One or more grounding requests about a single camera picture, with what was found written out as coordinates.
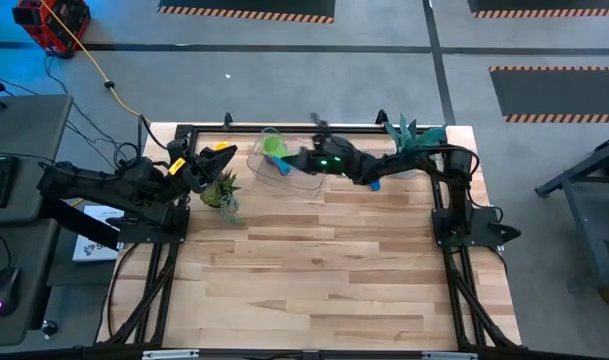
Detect clear plastic basket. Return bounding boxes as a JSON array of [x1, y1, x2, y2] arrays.
[[247, 127, 338, 193]]

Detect snake plant in white pot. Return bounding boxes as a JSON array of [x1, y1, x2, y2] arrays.
[[383, 113, 448, 180]]

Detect red equipment box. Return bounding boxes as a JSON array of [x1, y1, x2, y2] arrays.
[[11, 0, 92, 56]]

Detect silver table edge bracket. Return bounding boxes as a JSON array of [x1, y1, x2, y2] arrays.
[[141, 349, 200, 360], [422, 351, 479, 360]]

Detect yellow power cable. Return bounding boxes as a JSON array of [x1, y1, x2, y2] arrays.
[[38, 0, 153, 125]]

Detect black computer mouse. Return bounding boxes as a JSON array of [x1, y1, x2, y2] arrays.
[[0, 267, 21, 317]]

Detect succulent plant in dark pot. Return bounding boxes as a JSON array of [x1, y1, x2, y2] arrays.
[[199, 169, 245, 225]]

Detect grey desk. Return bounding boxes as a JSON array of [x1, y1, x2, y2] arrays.
[[0, 93, 74, 346]]

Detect white printed box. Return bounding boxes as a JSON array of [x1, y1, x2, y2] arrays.
[[72, 204, 125, 263]]

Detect green measuring cup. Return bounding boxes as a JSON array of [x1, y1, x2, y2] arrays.
[[260, 134, 291, 161]]

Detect black metal stand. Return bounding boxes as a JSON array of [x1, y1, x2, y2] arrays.
[[533, 130, 609, 294]]

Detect black aluminium table frame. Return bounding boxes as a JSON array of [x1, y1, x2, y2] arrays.
[[98, 110, 523, 351]]

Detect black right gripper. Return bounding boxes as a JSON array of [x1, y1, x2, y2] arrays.
[[282, 112, 355, 176]]

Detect black hazard-striped floor mat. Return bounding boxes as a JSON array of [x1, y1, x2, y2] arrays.
[[466, 0, 609, 20], [157, 0, 336, 25], [488, 65, 609, 124]]

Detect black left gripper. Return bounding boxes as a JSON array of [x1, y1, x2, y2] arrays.
[[166, 138, 238, 195]]

